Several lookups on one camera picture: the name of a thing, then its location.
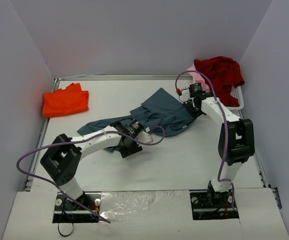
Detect orange t shirt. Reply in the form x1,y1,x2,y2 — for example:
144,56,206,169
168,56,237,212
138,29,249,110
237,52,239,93
42,83,89,118

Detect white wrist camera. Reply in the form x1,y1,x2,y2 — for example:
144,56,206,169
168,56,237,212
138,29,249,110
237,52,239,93
136,130,153,143
176,87,189,96

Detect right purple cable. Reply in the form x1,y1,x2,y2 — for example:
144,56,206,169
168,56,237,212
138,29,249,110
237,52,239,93
175,70,237,210

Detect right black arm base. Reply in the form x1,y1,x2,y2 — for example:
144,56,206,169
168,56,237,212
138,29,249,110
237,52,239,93
189,190,239,221

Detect purple cable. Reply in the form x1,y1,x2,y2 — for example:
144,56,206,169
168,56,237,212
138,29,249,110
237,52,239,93
16,124,166,224
175,70,237,210

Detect dark red t shirt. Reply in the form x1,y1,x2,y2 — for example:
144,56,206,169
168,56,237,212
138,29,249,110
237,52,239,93
193,56,245,107

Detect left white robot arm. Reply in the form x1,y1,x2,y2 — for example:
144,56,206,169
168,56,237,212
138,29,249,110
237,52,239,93
40,120,152,209

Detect black loop cable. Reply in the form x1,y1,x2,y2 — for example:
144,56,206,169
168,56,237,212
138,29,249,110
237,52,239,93
56,212,75,237

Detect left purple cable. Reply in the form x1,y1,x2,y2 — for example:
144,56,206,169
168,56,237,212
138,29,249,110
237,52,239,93
16,124,166,224

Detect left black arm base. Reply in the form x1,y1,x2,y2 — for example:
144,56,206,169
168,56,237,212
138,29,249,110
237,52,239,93
52,192,101,224

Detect blue-grey t shirt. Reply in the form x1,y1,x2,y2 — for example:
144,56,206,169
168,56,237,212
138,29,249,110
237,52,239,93
77,87,196,138

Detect pink t shirt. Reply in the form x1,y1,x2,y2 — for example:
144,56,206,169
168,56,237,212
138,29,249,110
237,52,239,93
187,64,210,93

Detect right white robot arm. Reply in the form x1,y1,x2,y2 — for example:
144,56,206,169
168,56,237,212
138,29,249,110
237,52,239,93
183,83,255,207

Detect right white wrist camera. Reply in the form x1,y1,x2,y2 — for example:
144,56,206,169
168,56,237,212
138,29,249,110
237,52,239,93
176,87,189,96

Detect white plastic laundry basket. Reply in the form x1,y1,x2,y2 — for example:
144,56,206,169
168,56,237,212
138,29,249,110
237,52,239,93
228,86,244,110

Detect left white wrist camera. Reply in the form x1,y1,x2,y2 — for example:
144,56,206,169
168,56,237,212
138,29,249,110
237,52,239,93
136,130,153,143

